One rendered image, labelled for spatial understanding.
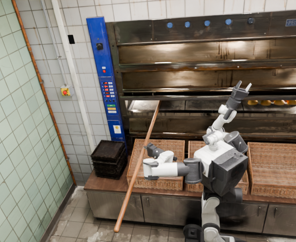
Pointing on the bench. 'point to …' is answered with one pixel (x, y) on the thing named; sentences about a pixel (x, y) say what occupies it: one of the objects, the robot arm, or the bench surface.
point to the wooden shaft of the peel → (135, 173)
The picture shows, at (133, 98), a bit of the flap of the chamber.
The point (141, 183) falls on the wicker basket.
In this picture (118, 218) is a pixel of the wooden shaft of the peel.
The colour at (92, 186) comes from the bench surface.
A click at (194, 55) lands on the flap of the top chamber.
